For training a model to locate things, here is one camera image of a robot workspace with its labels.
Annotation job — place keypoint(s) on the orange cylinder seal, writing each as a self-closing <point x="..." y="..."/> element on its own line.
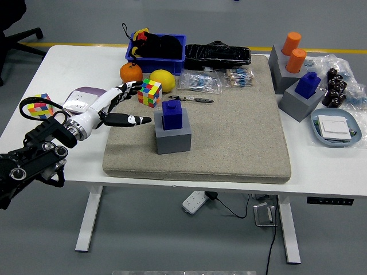
<point x="296" y="60"/>
<point x="291" y="41"/>

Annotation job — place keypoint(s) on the grey square seal holder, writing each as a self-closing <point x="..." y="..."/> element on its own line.
<point x="273" y="55"/>
<point x="284" y="80"/>
<point x="173" y="141"/>
<point x="298" y="107"/>

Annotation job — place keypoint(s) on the pastel rubik's cube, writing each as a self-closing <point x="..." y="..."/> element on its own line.
<point x="38" y="110"/>

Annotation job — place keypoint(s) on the silver metal bracket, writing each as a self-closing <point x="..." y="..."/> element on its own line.
<point x="263" y="215"/>

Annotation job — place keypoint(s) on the purple plate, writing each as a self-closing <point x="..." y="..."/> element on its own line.
<point x="94" y="91"/>

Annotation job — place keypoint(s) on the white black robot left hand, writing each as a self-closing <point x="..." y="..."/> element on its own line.
<point x="91" y="114"/>

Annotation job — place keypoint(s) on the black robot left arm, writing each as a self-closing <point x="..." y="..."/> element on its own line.
<point x="37" y="137"/>

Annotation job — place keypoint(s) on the blue-grey tray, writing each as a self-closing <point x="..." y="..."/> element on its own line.
<point x="355" y="123"/>

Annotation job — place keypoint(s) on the white switch panel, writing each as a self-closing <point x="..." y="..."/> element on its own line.
<point x="334" y="127"/>

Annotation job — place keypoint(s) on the orange fruit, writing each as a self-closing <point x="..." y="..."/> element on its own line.
<point x="131" y="74"/>

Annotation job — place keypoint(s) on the white power strip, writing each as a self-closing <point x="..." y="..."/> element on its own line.
<point x="195" y="202"/>

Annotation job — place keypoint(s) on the black capacitor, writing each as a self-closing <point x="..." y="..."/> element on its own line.
<point x="332" y="73"/>
<point x="332" y="94"/>
<point x="342" y="86"/>
<point x="341" y="98"/>
<point x="334" y="103"/>
<point x="338" y="79"/>

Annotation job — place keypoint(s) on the bag of tan resistors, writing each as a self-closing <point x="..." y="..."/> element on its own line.
<point x="239" y="77"/>

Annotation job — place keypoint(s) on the white wall socket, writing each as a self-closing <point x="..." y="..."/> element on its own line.
<point x="78" y="100"/>

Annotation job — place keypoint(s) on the black office chair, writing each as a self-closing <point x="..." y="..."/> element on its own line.
<point x="11" y="43"/>

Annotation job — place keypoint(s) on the blue seal stamp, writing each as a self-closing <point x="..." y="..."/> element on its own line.
<point x="307" y="86"/>
<point x="172" y="116"/>

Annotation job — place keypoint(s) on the white table leg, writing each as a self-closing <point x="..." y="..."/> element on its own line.
<point x="289" y="232"/>
<point x="89" y="220"/>

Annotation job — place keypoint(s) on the black silver pen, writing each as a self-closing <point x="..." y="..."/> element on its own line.
<point x="195" y="99"/>

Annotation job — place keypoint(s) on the bright rubik's cube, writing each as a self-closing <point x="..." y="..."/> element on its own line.
<point x="152" y="93"/>

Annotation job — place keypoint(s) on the black wrapped keyboard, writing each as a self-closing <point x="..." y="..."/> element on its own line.
<point x="218" y="55"/>

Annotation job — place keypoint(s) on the bag of blue resistors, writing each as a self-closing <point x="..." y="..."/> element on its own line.
<point x="199" y="81"/>

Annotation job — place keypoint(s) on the blue plastic bin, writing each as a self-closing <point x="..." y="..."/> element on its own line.
<point x="160" y="66"/>

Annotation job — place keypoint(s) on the yellow red tool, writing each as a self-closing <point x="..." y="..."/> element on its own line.
<point x="140" y="31"/>

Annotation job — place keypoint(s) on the yellow lemon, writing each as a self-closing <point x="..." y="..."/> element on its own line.
<point x="163" y="80"/>

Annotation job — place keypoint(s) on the black table control panel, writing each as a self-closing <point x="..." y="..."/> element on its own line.
<point x="329" y="201"/>

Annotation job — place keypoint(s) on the grey-brown fabric mat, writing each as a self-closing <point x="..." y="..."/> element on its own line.
<point x="229" y="129"/>

